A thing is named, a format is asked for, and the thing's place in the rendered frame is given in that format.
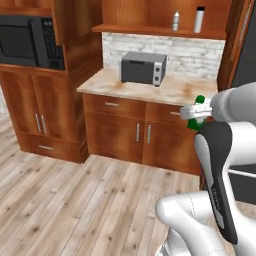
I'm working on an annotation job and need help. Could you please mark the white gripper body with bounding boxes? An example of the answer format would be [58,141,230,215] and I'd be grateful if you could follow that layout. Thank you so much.
[179,101,214,121]

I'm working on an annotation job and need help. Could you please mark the green bottle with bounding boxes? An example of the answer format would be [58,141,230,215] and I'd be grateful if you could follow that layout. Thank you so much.
[186,95,210,132]

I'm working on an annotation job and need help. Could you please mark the wooden base cabinet door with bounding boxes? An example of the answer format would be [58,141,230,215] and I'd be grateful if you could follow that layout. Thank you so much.
[142,119,202,177]
[83,110,146,165]

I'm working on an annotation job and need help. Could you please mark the white bottle with black cap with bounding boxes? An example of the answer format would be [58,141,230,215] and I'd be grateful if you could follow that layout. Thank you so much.
[193,6,206,34]

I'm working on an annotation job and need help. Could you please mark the wooden tall cabinet door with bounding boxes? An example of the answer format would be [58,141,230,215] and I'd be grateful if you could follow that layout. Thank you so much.
[0,70,40,135]
[30,73,80,144]

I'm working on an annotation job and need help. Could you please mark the wide wooden drawer front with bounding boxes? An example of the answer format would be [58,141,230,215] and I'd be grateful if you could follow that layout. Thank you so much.
[82,93,147,121]

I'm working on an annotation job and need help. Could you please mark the grey toaster oven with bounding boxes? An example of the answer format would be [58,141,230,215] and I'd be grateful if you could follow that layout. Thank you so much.
[119,51,168,88]

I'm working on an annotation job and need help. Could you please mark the black fridge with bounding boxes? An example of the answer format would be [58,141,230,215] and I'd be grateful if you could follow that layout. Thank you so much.
[228,0,256,206]

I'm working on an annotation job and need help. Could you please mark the low wooden drawer front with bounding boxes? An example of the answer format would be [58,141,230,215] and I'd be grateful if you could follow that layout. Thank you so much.
[15,130,83,164]

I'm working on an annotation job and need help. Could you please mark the black microwave oven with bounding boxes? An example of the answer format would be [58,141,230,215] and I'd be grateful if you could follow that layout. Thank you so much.
[0,14,66,71]

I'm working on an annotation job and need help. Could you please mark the silver fridge handle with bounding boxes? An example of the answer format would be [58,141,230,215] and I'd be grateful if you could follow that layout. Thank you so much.
[227,168,256,180]

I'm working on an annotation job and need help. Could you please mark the open wooden wall cabinet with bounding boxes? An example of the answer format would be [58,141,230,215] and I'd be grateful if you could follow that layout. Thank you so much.
[91,0,233,41]

